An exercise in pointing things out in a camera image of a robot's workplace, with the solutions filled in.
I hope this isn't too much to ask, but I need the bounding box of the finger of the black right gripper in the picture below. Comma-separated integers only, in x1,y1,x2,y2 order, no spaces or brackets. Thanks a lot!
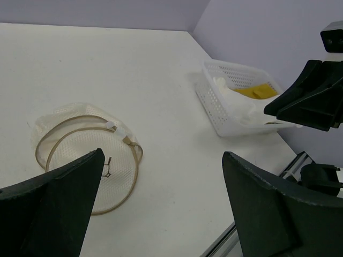
264,60,323,116
276,66,342,131

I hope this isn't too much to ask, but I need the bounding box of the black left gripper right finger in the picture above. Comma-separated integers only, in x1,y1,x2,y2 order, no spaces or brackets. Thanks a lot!
222,151,343,257

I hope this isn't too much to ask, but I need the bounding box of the aluminium table rail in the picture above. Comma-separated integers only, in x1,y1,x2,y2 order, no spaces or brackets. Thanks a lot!
200,151,343,257

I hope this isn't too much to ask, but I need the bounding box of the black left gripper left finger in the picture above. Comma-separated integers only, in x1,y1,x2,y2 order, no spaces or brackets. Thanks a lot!
1,148,105,256

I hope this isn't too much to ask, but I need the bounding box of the white plastic basket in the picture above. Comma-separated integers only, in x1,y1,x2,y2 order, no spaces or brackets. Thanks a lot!
195,60,297,137

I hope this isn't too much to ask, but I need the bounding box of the yellow bra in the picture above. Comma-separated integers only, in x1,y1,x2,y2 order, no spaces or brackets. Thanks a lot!
234,84,278,100

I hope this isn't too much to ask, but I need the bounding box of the white bra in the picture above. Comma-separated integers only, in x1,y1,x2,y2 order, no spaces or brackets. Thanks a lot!
213,77,270,125

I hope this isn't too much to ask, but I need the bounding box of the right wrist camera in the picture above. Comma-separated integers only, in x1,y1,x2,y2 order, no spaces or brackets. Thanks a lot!
320,21,343,54

